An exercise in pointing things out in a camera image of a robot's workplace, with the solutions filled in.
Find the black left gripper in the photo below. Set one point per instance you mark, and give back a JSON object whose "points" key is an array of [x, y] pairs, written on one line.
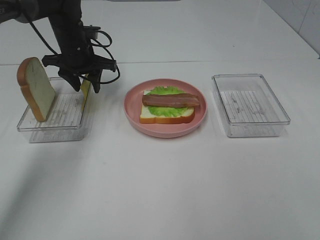
{"points": [[77, 56]]}

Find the yellow cheese slice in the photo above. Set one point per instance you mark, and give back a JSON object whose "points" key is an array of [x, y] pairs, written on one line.
{"points": [[85, 88]]}

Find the bread slice from box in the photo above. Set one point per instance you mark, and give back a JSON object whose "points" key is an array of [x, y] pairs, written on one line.
{"points": [[180, 100]]}

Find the green lettuce leaf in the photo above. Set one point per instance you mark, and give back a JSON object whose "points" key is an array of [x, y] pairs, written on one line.
{"points": [[164, 111]]}

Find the long bacon strip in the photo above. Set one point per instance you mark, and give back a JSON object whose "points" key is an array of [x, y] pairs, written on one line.
{"points": [[160, 100]]}

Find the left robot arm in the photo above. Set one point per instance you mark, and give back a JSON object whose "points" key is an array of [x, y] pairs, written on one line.
{"points": [[65, 18]]}

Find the clear plastic box left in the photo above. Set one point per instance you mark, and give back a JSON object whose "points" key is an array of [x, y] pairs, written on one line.
{"points": [[66, 120]]}

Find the clear plastic box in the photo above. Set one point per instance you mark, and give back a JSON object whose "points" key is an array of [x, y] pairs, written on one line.
{"points": [[248, 107], [66, 120]]}

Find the bread slice in left box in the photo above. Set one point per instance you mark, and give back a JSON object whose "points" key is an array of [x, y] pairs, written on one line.
{"points": [[35, 87]]}

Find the pink round plate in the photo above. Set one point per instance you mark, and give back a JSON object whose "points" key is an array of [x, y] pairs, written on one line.
{"points": [[133, 105]]}

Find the clear plastic box right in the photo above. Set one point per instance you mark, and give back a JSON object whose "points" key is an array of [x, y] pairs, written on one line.
{"points": [[248, 107]]}

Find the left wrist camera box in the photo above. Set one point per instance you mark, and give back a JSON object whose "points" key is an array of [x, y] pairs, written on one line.
{"points": [[91, 32]]}

